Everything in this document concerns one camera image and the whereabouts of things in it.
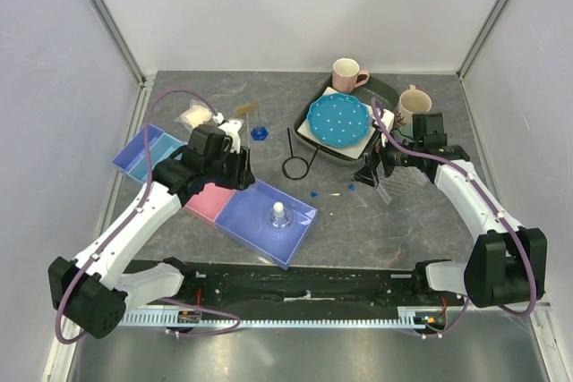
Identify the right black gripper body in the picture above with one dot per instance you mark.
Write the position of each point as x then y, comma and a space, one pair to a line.
389, 155

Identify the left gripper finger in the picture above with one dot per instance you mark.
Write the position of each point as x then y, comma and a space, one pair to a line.
237, 180
243, 161

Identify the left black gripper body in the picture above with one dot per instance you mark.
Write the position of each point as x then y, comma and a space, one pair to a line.
211, 167

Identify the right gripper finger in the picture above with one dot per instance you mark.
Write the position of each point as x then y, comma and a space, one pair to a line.
363, 175
372, 177

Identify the clear test tube rack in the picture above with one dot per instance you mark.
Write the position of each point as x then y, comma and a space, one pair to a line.
402, 181

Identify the round flask white stopper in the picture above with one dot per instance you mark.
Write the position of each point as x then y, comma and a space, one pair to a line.
279, 217

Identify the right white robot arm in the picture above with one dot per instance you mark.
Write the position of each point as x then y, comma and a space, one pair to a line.
506, 267

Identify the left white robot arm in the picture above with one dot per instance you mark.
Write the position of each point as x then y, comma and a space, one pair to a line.
93, 289

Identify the white square plate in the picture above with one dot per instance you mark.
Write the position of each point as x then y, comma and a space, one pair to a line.
352, 152

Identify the bag of cotton balls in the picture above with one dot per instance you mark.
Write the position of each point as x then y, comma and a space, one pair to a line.
197, 114

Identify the glass stirring rod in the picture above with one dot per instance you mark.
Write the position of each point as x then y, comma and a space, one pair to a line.
248, 129

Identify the multicolour compartment organizer tray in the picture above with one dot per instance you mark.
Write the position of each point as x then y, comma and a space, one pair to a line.
237, 214

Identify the tan test tube brush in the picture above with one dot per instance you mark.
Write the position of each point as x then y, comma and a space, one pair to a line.
247, 108

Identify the cream floral mug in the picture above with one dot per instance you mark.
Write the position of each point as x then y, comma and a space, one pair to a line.
411, 101

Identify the blue polka dot plate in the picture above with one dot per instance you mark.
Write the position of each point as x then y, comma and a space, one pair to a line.
338, 120

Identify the dark green plastic tray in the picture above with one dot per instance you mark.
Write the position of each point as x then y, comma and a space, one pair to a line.
373, 88

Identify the pink ceramic mug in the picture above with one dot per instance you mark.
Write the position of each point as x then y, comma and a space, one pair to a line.
347, 75

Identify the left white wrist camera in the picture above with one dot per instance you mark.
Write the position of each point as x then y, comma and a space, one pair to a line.
231, 127

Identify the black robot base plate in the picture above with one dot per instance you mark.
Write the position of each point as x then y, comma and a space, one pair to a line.
241, 290

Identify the slotted cable duct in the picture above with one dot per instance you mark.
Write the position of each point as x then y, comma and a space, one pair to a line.
173, 317

